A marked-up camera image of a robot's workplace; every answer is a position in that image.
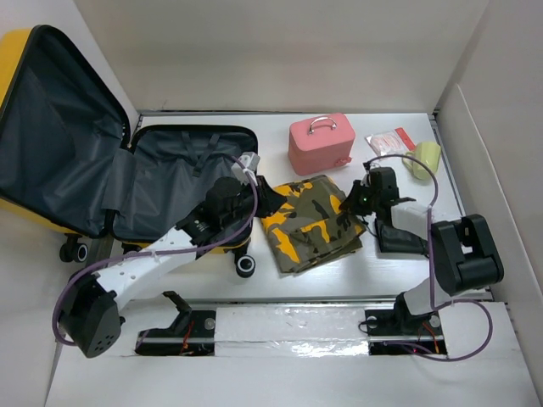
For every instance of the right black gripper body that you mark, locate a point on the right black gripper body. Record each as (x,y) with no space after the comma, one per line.
(369,198)

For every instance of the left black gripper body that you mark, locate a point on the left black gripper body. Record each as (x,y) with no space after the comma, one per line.
(245,208)

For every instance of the camouflage garment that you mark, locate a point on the camouflage garment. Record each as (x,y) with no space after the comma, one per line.
(311,229)

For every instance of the clear plastic bag red label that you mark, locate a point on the clear plastic bag red label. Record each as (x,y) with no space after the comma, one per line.
(396,141)

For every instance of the black pouch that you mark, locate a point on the black pouch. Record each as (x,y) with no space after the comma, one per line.
(396,241)

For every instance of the pale yellow-green mug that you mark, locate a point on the pale yellow-green mug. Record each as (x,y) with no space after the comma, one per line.
(429,154)

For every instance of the pink cosmetic case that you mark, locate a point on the pink cosmetic case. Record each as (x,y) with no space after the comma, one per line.
(320,143)

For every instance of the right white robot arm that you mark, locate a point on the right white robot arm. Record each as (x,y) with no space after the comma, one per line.
(462,254)

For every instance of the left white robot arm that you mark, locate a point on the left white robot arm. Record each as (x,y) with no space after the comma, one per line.
(87,312)

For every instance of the yellow hard-shell suitcase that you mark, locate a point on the yellow hard-shell suitcase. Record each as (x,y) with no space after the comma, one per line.
(70,161)

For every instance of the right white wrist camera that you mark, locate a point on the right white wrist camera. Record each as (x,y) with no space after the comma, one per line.
(410,216)

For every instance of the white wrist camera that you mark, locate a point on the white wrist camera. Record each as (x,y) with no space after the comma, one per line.
(246,166)
(410,216)

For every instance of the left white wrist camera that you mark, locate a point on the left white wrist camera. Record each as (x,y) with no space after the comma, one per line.
(246,166)

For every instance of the metal rail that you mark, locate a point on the metal rail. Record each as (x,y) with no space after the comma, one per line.
(284,301)

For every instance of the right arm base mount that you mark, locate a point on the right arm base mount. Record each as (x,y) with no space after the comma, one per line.
(388,334)

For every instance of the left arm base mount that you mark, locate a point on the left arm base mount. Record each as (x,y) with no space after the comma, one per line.
(192,332)

